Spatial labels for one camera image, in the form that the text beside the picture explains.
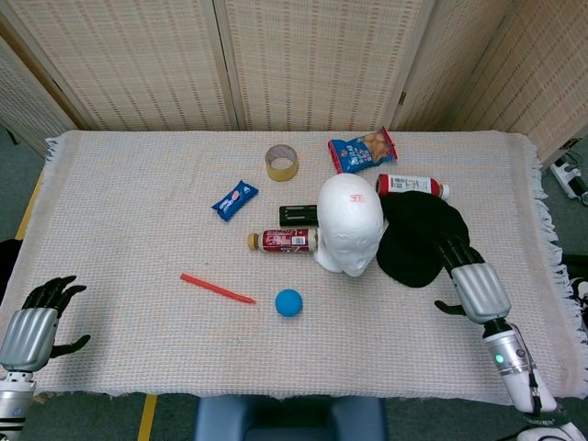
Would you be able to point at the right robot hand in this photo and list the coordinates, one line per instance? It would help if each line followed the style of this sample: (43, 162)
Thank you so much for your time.
(475, 287)

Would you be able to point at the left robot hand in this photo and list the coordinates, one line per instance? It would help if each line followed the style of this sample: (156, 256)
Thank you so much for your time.
(32, 328)

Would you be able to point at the black cap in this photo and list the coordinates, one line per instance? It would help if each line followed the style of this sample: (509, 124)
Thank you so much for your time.
(415, 239)

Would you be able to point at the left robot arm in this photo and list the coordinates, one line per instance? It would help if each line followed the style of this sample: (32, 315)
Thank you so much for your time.
(14, 399)

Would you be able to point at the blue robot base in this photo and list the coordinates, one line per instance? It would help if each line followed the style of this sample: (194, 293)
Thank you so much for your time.
(289, 419)

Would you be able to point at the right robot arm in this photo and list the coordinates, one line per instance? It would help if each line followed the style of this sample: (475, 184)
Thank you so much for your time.
(523, 367)

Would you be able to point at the white red drink bottle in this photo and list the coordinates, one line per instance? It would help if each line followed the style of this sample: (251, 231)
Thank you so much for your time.
(411, 184)

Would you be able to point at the white foam mannequin head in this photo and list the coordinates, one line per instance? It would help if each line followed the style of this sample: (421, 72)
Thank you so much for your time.
(350, 222)

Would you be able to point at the red label drink bottle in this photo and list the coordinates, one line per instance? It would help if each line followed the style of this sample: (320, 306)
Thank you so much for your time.
(284, 240)

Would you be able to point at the black and white object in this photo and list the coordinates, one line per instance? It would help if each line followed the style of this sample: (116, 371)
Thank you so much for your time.
(580, 287)

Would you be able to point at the white woven tablecloth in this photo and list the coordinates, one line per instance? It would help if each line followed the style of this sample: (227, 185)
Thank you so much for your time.
(138, 229)

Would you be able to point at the white power strip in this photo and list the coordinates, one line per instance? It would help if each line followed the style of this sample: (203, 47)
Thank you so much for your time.
(569, 177)

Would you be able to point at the blue snack chip bag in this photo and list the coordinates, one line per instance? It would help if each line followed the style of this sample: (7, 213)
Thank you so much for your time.
(363, 150)

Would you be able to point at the blue ball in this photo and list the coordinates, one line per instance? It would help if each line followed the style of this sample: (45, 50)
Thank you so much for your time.
(288, 302)

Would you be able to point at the red plastic stick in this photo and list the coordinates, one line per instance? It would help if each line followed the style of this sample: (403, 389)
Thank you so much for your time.
(217, 289)

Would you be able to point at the black rectangular box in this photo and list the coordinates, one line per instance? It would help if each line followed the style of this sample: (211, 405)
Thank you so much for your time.
(297, 215)

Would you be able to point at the brown packing tape roll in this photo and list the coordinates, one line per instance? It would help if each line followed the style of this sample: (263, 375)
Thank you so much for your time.
(281, 162)

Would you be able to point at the blue cookie packet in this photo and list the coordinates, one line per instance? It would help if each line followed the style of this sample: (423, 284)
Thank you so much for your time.
(234, 200)

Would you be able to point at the woven folding screen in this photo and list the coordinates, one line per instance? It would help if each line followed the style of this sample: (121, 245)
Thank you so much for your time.
(294, 59)

